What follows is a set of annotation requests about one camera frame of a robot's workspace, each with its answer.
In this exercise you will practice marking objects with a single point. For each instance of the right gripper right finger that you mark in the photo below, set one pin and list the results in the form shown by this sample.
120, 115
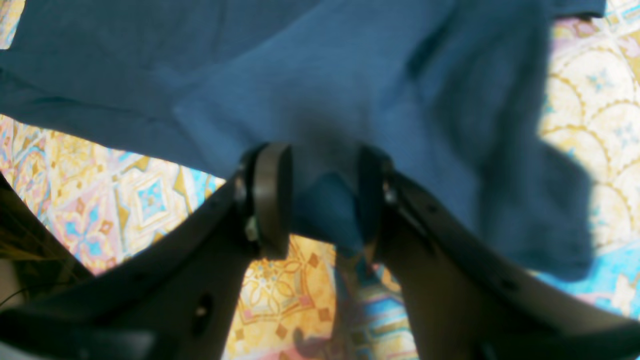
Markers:
463, 301

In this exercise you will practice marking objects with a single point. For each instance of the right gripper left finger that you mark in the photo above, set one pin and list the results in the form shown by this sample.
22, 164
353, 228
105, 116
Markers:
176, 299

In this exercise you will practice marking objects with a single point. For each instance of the dark navy t-shirt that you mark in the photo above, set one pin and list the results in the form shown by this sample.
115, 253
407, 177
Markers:
452, 90

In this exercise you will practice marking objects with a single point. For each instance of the patterned colourful tablecloth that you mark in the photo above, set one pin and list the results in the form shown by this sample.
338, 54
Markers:
106, 205

